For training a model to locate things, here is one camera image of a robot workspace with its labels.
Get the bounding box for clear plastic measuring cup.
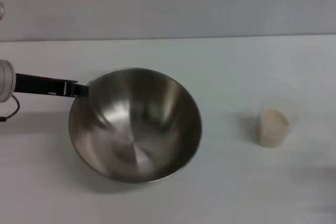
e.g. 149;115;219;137
256;98;300;148

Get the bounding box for white rice grains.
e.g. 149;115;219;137
258;108;290;148

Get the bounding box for stainless steel mixing bowl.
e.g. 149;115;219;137
68;67;203;185

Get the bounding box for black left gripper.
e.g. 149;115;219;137
14;72;90;98

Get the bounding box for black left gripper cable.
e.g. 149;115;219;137
0;94;21;123

